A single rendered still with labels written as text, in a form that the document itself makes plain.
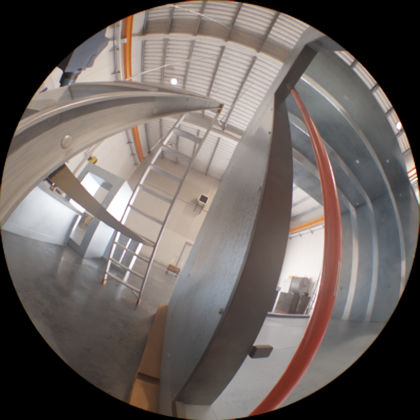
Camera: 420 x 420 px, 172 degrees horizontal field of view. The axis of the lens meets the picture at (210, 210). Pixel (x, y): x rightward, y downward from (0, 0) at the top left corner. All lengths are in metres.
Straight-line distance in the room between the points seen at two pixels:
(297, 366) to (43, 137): 0.40
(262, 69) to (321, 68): 5.24
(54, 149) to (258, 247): 0.38
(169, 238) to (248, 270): 9.81
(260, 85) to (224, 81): 1.70
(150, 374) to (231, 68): 8.16
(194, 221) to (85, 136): 10.29
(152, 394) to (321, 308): 0.69
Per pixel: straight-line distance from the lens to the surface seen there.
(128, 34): 8.12
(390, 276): 3.65
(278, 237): 0.36
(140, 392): 0.75
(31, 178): 0.20
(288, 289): 11.28
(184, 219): 10.38
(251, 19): 7.64
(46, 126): 0.19
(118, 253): 3.20
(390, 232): 3.86
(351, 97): 2.61
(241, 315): 0.32
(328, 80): 2.44
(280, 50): 7.43
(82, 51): 1.22
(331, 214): 0.26
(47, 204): 2.10
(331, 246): 0.24
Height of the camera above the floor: 0.79
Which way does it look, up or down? 24 degrees up
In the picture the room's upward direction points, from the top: 23 degrees clockwise
